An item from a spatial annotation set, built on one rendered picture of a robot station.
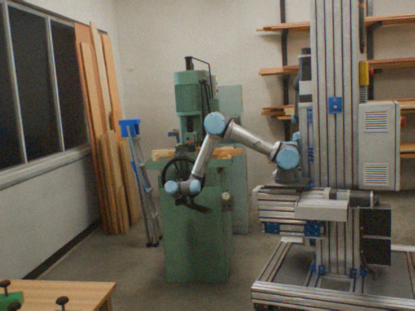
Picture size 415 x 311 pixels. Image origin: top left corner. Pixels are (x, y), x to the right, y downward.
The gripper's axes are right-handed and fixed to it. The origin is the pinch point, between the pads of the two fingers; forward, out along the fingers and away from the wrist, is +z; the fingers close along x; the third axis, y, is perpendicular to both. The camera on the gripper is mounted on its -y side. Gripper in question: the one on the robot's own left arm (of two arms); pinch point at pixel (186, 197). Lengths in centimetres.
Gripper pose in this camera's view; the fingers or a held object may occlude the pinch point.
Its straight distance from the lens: 255.8
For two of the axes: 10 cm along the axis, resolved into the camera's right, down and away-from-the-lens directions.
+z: 2.1, 3.4, 9.2
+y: 0.4, 9.4, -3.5
